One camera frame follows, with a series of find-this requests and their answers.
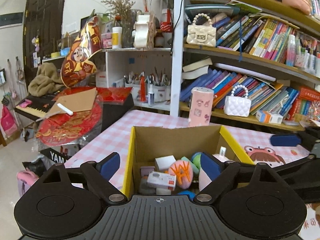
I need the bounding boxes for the small white box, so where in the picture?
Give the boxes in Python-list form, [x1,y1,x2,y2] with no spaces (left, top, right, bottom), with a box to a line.
[147,171,177,191]

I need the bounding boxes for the blue plastic toy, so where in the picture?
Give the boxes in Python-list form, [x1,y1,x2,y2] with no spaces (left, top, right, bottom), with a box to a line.
[178,190,196,201]

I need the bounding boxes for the small pale pink toy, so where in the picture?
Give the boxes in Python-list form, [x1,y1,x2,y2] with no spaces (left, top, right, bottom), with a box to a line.
[139,166,155,179]

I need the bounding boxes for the white quilted handbag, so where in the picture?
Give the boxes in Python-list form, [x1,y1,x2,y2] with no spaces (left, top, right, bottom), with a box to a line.
[224,84,251,117]

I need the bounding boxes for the small pink backpack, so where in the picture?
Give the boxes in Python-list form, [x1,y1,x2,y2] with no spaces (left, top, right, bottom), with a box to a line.
[16,170,39,203]

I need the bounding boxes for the green plastic toy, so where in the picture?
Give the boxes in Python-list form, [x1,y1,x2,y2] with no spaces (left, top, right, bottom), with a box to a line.
[191,152,203,174]

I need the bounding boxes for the pink bag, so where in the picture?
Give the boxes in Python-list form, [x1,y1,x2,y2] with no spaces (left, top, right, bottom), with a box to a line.
[0,105,18,137]

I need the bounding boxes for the red paper decorations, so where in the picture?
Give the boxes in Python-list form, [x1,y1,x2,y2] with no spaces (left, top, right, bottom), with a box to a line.
[36,87,133,145]

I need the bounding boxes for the dark door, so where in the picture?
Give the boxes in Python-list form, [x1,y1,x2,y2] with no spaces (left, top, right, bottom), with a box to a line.
[22,0,68,68]

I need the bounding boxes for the white rolled paper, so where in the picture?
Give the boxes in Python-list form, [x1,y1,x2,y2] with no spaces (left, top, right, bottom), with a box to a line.
[212,62,275,82]

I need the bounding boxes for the pen cups with pens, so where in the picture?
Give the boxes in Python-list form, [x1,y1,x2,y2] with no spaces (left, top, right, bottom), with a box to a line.
[124,67,172,105]

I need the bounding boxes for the brown cardboard sheet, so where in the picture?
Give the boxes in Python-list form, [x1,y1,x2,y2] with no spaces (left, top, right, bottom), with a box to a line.
[46,88,98,117]

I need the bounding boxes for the row of colourful books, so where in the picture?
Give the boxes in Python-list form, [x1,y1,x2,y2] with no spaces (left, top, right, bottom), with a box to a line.
[215,12,300,62]

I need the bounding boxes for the white side shelf unit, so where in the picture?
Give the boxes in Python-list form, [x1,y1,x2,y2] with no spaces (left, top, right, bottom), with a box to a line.
[95,47,173,110]

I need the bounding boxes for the black electronic keyboard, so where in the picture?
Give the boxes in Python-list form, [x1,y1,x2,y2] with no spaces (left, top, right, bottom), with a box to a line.
[14,94,134,130]

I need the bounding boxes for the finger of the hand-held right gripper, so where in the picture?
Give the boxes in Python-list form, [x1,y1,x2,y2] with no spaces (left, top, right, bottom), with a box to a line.
[271,127,320,153]
[274,152,320,180]

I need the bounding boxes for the yellow cardboard box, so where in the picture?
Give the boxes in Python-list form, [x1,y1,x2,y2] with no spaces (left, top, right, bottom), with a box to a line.
[122,125,255,200]

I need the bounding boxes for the dried flower bunch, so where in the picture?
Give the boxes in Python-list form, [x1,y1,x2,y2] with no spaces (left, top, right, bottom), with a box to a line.
[101,0,137,30]

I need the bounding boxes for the pink plush with orange claws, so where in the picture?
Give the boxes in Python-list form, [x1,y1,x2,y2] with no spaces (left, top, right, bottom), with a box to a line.
[168,160,194,189]

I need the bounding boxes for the white yellow jar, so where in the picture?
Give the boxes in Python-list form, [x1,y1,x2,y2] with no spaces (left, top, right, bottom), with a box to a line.
[112,26,123,49]

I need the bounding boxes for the red boxed dictionaries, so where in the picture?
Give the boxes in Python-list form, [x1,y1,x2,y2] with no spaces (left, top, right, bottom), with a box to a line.
[287,86,320,122]

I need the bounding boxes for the colourful hair accessories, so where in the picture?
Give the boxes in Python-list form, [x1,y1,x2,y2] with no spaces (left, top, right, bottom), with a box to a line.
[309,102,320,120]

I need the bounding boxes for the wooden bookshelf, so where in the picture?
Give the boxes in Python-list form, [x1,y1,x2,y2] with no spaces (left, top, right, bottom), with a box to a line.
[170,0,320,132]

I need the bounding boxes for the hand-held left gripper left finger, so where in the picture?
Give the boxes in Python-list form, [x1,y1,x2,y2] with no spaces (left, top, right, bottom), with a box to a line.
[37,152,128,204]

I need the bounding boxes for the white cube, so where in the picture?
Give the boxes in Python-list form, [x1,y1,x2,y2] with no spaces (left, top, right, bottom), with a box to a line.
[154,155,177,173]

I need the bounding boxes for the pink cylinder holder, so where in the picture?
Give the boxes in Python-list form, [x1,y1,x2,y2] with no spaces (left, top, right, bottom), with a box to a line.
[189,87,214,126]

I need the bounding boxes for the row of blue books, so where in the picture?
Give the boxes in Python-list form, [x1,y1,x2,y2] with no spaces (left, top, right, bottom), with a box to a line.
[179,67,300,117]

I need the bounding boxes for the cream ribbon ornament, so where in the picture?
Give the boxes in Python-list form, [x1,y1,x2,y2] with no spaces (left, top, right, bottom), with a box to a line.
[134,12,155,50]

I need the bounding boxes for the white marker pen organizer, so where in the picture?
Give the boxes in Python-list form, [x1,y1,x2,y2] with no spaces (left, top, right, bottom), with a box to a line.
[295,34,320,77]

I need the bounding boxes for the white marker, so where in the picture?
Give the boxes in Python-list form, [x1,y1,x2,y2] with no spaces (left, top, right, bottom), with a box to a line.
[57,103,74,116]

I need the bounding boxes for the cream quilted handbag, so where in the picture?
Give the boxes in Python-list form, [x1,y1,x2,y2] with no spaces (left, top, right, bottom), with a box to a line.
[186,13,217,47]

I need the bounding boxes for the red gold foil figure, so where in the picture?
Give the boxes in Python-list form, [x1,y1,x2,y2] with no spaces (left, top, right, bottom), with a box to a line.
[61,15,102,88]

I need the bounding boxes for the green wall sign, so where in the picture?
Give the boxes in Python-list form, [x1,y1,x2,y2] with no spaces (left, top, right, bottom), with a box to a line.
[0,12,23,28]

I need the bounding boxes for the orange white medicine box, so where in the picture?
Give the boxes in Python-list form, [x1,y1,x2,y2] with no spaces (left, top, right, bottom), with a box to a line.
[255,110,284,124]

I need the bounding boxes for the red tassel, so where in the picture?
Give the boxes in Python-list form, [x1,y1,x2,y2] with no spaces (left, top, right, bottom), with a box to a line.
[139,72,147,103]

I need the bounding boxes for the olive brown blanket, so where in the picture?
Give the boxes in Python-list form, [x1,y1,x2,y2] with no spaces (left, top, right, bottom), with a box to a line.
[28,62,67,97]

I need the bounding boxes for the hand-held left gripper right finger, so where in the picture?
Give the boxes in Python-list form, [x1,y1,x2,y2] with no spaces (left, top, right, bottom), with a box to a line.
[194,151,287,203]

